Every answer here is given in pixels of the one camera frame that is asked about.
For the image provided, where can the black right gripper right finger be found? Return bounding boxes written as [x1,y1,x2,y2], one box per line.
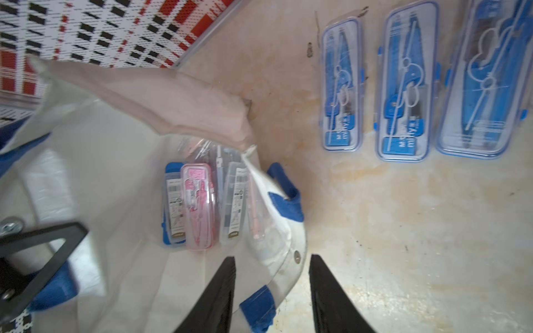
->
[309,254,374,333]

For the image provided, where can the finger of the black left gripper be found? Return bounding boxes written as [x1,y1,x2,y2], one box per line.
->
[1,221,88,325]

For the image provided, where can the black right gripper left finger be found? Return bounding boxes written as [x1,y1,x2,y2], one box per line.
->
[174,257,236,333]

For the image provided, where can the pink compass set case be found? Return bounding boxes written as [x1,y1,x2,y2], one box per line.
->
[181,163,216,251]

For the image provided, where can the white canvas bag blue handles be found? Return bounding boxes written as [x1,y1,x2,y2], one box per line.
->
[1,56,306,332]

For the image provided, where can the blue compass set case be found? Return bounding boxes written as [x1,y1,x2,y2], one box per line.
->
[320,15,364,152]
[436,1,532,160]
[375,1,439,162]

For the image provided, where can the clear compass case in bag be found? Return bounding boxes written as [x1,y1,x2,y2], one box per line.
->
[219,148,249,245]

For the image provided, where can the compass case barcode label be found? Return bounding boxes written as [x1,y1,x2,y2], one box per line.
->
[162,162,186,247]

